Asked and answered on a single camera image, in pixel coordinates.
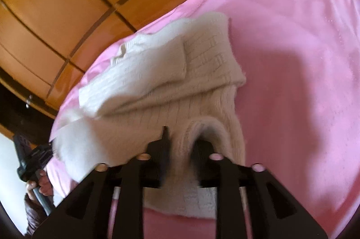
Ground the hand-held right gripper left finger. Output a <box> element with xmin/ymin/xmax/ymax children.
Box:
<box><xmin>31</xmin><ymin>126</ymin><xmax>173</xmax><ymax>239</ymax></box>

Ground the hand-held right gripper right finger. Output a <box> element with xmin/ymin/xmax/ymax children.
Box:
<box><xmin>190</xmin><ymin>139</ymin><xmax>329</xmax><ymax>239</ymax></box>

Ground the cream knitted sweater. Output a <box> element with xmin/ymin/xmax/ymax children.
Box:
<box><xmin>49</xmin><ymin>12</ymin><xmax>247</xmax><ymax>219</ymax></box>

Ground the person's left forearm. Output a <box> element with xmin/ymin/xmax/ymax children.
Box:
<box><xmin>24</xmin><ymin>193</ymin><xmax>48</xmax><ymax>237</ymax></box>

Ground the person's left hand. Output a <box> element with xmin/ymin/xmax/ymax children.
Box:
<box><xmin>26</xmin><ymin>168</ymin><xmax>54</xmax><ymax>197</ymax></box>

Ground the pink bed sheet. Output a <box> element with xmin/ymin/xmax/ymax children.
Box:
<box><xmin>45</xmin><ymin>0</ymin><xmax>360</xmax><ymax>239</ymax></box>

